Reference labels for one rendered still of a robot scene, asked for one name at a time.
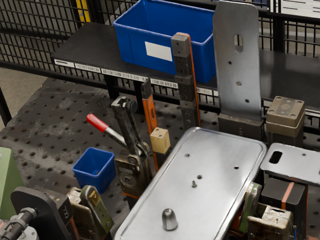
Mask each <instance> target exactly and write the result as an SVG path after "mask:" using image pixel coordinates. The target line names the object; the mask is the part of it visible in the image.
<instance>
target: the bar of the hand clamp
mask: <svg viewBox="0 0 320 240"><path fill-rule="evenodd" d="M110 107H112V109H113V112H114V115H115V117H116V120H117V122H118V125H119V128H120V130H121V133H122V135H123V138H124V140H125V143H126V145H127V148H128V151H129V153H130V154H135V155H137V156H138V157H139V159H140V164H141V163H142V161H141V158H140V155H139V153H138V150H137V148H139V149H141V150H142V151H143V152H142V154H141V156H145V157H146V156H147V155H148V154H147V152H146V149H145V146H144V143H143V141H142V138H141V135H140V132H139V129H138V127H137V124H136V121H135V119H134V116H133V113H135V112H136V111H137V108H138V105H137V103H136V101H134V100H131V101H130V102H128V99H127V97H123V96H118V97H117V98H116V100H115V101H114V102H113V103H110Z"/></svg>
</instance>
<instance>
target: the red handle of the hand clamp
mask: <svg viewBox="0 0 320 240"><path fill-rule="evenodd" d="M86 118H87V120H86V121H87V122H88V123H90V124H91V125H92V126H94V127H95V128H97V129H98V130H99V131H101V132H102V133H105V134H106V135H108V136H109V137H110V138H112V139H113V140H114V141H116V142H117V143H118V144H120V145H121V146H123V147H124V148H125V149H127V150H128V148H127V145H126V143H125V140H124V138H123V137H122V136H121V135H120V134H118V133H117V132H115V131H114V130H113V129H111V128H110V127H109V126H108V125H107V124H106V123H104V122H103V121H101V120H100V119H99V118H97V117H96V116H94V115H93V114H88V115H87V117H86ZM137 150H138V153H139V155H140V156H141V154H142V152H143V151H142V150H141V149H139V148H137Z"/></svg>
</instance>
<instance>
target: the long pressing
mask: <svg viewBox="0 0 320 240"><path fill-rule="evenodd" d="M267 152H268V147H267V146H266V145H265V144H264V143H263V142H261V141H259V140H254V139H250V138H245V137H241V136H237V135H233V134H228V133H224V132H220V131H216V130H210V129H206V128H200V127H191V128H189V129H187V130H186V131H185V132H184V133H183V135H182V137H181V138H180V139H179V141H178V142H177V144H176V145H175V147H174V148H173V150H172V151H171V153H170V154H169V156H168V157H167V158H166V160H165V161H164V163H163V164H162V166H161V167H160V169H159V170H158V171H157V173H156V174H155V176H154V177H153V179H152V180H151V182H150V183H149V185H148V186H147V188H146V189H145V190H144V192H143V193H142V195H141V196H140V198H139V199H138V201H137V202H136V204H135V205H134V206H133V208H132V209H131V211H130V212H129V214H128V215H127V217H126V218H125V220H124V221H123V223H122V224H121V225H120V227H119V228H118V230H117V231H116V233H115V235H114V237H113V240H224V238H225V236H226V234H227V232H228V230H229V228H230V226H231V224H232V222H233V221H234V219H235V217H236V215H237V213H238V211H239V209H240V207H241V205H242V203H243V201H244V200H243V196H244V194H245V192H246V190H247V188H248V186H249V185H251V183H252V182H254V180H255V178H256V177H257V175H258V173H259V171H260V165H261V163H262V161H263V159H264V157H265V155H266V154H267ZM187 154H189V156H188V157H186V155H187ZM235 167H238V169H234V168H235ZM198 175H201V176H202V178H201V179H198V178H197V177H198ZM193 180H194V181H195V183H196V185H197V187H195V188H193V187H192V181H193ZM167 208H169V209H172V210H173V211H174V212H175V214H176V219H177V224H178V226H177V228H176V229H175V230H172V231H167V230H165V229H164V228H163V223H162V218H161V216H162V212H163V211H164V210H165V209H167Z"/></svg>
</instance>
